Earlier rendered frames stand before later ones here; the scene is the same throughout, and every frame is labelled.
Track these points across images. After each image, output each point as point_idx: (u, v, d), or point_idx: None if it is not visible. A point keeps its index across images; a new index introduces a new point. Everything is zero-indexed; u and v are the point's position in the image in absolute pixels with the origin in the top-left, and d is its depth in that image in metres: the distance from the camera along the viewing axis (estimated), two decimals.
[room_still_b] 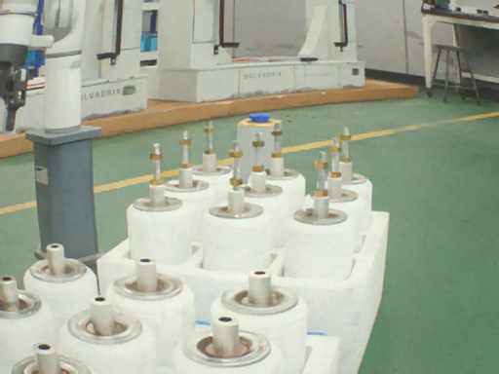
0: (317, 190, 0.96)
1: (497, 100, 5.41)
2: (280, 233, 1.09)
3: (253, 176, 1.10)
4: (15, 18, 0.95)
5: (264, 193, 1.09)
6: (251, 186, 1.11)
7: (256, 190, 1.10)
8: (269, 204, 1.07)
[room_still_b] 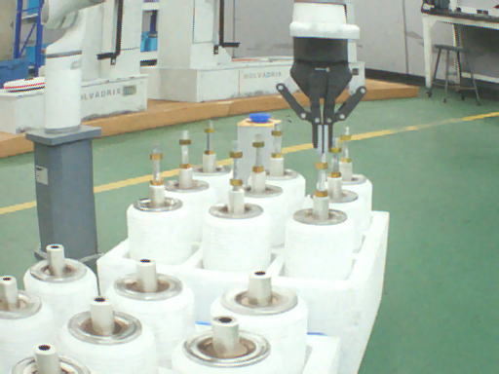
0: (317, 190, 0.96)
1: (497, 100, 5.41)
2: (280, 233, 1.09)
3: (253, 176, 1.10)
4: None
5: (264, 194, 1.09)
6: (251, 186, 1.11)
7: (256, 190, 1.10)
8: (269, 204, 1.07)
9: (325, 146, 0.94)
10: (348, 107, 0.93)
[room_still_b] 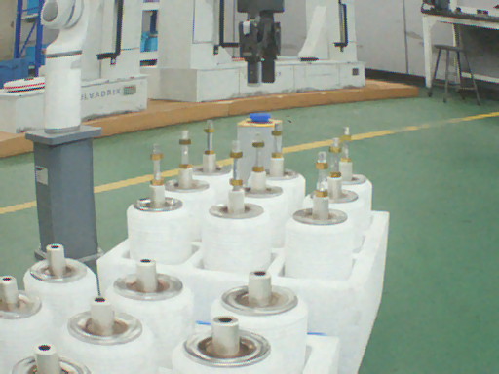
0: (317, 190, 0.96)
1: (497, 100, 5.41)
2: (280, 233, 1.09)
3: (253, 176, 1.10)
4: None
5: (264, 194, 1.09)
6: (251, 186, 1.11)
7: (256, 190, 1.10)
8: (269, 204, 1.07)
9: (247, 80, 1.04)
10: (241, 45, 1.01)
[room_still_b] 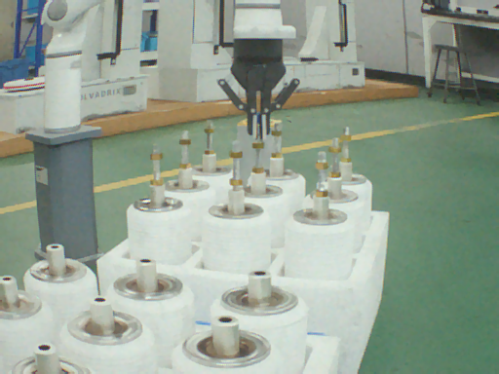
0: (317, 190, 0.96)
1: (497, 100, 5.41)
2: (278, 234, 1.09)
3: (252, 176, 1.10)
4: None
5: (263, 194, 1.09)
6: (251, 186, 1.11)
7: (255, 190, 1.10)
8: (266, 205, 1.07)
9: (263, 133, 1.08)
10: (283, 97, 1.07)
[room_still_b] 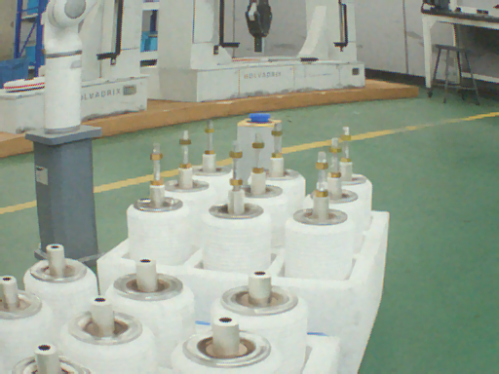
0: (317, 190, 0.96)
1: (497, 100, 5.41)
2: (278, 234, 1.09)
3: (252, 176, 1.10)
4: None
5: (263, 194, 1.09)
6: (250, 186, 1.11)
7: (255, 190, 1.10)
8: (266, 205, 1.07)
9: (253, 50, 1.36)
10: (249, 25, 1.32)
